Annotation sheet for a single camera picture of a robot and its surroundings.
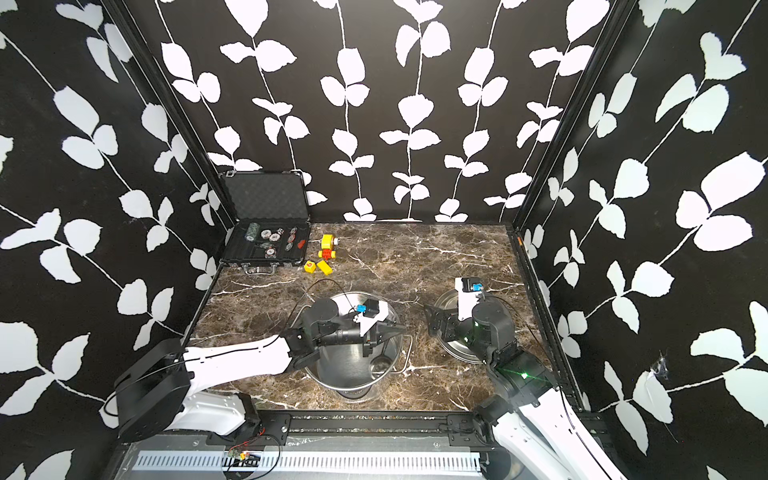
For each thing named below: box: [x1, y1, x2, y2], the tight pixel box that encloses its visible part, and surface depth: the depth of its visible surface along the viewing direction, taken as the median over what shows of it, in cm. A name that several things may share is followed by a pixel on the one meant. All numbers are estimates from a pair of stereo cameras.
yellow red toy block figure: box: [318, 234, 337, 261], surface depth 110 cm
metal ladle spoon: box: [370, 338, 393, 379], surface depth 81 cm
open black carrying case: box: [218, 169, 311, 276], surface depth 113 cm
